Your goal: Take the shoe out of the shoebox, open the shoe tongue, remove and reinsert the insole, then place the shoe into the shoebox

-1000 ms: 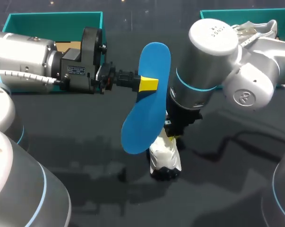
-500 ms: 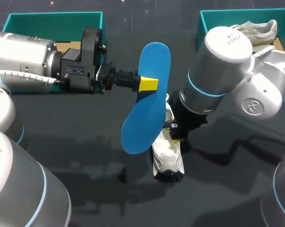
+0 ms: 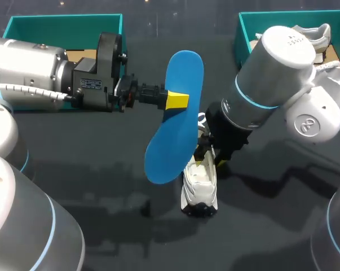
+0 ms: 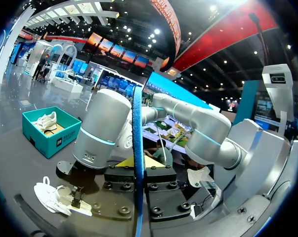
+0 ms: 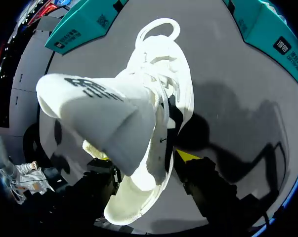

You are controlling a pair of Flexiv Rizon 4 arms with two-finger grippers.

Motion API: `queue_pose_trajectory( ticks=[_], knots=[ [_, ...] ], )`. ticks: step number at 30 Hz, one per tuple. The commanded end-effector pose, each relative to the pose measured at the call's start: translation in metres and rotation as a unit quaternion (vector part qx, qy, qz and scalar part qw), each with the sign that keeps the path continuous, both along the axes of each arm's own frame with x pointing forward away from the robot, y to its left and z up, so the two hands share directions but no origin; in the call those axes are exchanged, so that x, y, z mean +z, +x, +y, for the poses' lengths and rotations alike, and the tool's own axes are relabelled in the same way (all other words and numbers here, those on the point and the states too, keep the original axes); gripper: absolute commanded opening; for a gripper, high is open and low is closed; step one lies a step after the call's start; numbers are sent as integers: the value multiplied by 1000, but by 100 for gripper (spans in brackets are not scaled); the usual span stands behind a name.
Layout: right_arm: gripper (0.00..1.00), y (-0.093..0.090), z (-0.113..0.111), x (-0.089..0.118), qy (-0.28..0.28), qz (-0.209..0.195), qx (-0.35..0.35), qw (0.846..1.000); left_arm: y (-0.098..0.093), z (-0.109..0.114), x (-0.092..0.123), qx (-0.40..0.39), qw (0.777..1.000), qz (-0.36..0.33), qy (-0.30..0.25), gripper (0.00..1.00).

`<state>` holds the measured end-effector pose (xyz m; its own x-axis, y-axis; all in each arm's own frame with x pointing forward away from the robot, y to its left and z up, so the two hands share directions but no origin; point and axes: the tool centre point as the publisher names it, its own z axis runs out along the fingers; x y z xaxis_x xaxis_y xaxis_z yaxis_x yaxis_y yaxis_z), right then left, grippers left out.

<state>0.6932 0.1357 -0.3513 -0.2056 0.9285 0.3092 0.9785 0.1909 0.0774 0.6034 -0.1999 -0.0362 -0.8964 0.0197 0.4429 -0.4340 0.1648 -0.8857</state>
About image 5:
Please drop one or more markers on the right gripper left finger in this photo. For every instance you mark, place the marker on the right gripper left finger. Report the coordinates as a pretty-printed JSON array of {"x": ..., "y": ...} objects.
[{"x": 99, "y": 177}]

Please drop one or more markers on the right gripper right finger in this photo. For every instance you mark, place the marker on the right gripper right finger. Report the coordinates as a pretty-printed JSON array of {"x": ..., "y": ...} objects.
[{"x": 208, "y": 182}]

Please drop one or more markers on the white shoe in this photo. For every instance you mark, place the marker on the white shoe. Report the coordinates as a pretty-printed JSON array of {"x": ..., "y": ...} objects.
[{"x": 106, "y": 123}]

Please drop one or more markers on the person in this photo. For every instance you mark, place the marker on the person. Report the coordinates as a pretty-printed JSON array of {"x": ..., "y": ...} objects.
[{"x": 27, "y": 175}]

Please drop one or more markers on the teal box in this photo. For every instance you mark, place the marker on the teal box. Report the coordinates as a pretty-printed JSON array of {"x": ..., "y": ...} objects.
[
  {"x": 87, "y": 24},
  {"x": 274, "y": 37}
]

